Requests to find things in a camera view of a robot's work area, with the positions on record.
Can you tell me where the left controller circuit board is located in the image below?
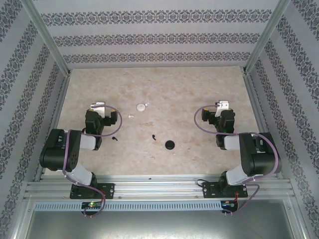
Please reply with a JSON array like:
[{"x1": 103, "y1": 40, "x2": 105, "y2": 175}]
[{"x1": 81, "y1": 202, "x2": 103, "y2": 210}]

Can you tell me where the grey metal sheet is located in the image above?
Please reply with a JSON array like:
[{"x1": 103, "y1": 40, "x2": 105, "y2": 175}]
[{"x1": 24, "y1": 210, "x2": 300, "y2": 239}]

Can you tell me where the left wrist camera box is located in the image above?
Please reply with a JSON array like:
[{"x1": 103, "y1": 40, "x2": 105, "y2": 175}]
[{"x1": 90, "y1": 101, "x2": 107, "y2": 118}]

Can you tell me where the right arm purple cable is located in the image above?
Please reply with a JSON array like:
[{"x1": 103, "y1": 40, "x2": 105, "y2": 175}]
[{"x1": 193, "y1": 104, "x2": 279, "y2": 216}]

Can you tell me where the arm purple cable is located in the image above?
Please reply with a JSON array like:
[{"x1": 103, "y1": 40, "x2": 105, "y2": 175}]
[
  {"x1": 193, "y1": 104, "x2": 279, "y2": 216},
  {"x1": 62, "y1": 105, "x2": 123, "y2": 217}
]

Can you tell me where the aluminium table side rail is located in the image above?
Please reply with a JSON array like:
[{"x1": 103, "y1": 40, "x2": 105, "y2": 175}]
[
  {"x1": 34, "y1": 74, "x2": 72, "y2": 181},
  {"x1": 245, "y1": 73, "x2": 285, "y2": 179}
]

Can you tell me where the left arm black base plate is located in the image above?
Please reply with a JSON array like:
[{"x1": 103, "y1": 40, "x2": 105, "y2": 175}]
[{"x1": 69, "y1": 183, "x2": 116, "y2": 200}]

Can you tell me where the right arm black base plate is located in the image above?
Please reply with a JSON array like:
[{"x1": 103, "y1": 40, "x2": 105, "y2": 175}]
[{"x1": 202, "y1": 181, "x2": 249, "y2": 199}]

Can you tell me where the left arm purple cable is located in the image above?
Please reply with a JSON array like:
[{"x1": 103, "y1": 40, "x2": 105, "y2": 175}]
[{"x1": 62, "y1": 105, "x2": 123, "y2": 217}]

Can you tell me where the aluminium frame post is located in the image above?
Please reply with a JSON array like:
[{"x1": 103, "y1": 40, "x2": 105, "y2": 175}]
[
  {"x1": 243, "y1": 0, "x2": 292, "y2": 74},
  {"x1": 19, "y1": 0, "x2": 72, "y2": 75}
]

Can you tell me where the aluminium mounting rail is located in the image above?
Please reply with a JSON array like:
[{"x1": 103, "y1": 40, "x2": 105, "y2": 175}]
[{"x1": 24, "y1": 174, "x2": 296, "y2": 200}]

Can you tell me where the slotted grey cable duct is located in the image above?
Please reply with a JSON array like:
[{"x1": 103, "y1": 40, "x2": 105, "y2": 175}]
[{"x1": 33, "y1": 200, "x2": 222, "y2": 211}]

